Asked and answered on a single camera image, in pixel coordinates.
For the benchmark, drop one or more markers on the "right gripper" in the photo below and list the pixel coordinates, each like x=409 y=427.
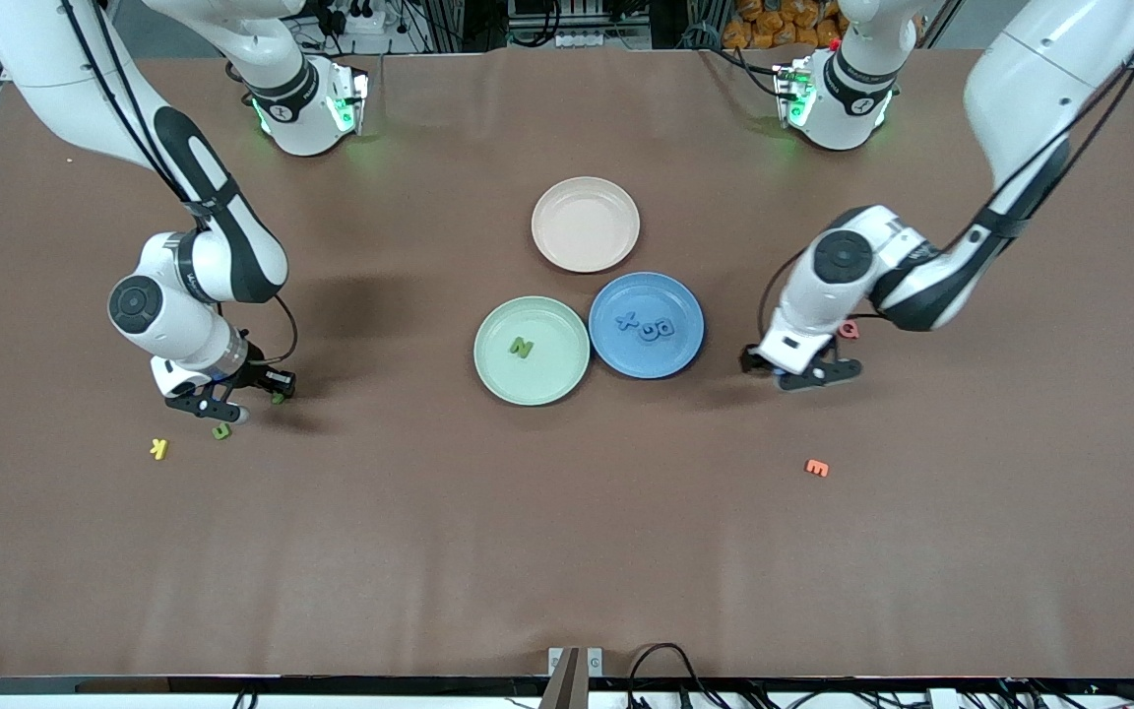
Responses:
x=254 y=375

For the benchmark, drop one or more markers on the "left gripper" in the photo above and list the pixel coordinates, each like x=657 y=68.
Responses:
x=753 y=360

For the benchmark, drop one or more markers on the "blue foam letter a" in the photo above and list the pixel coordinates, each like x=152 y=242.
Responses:
x=665 y=328

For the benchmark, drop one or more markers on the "blue foam letter G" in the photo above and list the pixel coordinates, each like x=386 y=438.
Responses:
x=646 y=336

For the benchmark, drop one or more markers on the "blue plate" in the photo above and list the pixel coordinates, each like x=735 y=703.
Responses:
x=626 y=354

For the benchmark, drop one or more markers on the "blue foam letter X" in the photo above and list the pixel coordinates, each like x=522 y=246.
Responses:
x=627 y=320

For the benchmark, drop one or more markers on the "green foam letter N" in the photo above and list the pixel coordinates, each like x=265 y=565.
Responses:
x=522 y=347
x=221 y=432

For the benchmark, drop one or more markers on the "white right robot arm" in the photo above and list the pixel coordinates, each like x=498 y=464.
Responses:
x=55 y=79

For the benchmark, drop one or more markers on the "pink foam letter Q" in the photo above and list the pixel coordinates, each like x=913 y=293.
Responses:
x=850 y=332

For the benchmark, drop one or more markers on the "yellow foam letter K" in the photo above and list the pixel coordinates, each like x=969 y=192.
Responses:
x=159 y=449

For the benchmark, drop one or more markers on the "orange foam letter E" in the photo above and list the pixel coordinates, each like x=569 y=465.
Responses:
x=817 y=468

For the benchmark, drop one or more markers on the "green plate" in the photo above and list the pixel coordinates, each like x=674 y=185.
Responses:
x=547 y=374

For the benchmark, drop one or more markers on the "beige plate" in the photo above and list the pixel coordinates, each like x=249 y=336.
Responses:
x=586 y=225

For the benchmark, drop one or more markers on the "pile of orange packets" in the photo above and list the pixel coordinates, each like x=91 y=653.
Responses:
x=784 y=25

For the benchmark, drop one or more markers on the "long white socket strip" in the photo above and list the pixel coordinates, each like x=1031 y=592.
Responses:
x=582 y=40

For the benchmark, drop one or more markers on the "white power strip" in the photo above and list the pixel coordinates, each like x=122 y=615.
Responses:
x=365 y=18

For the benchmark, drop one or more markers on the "silver camera mount bracket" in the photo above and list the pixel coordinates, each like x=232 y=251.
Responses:
x=592 y=662

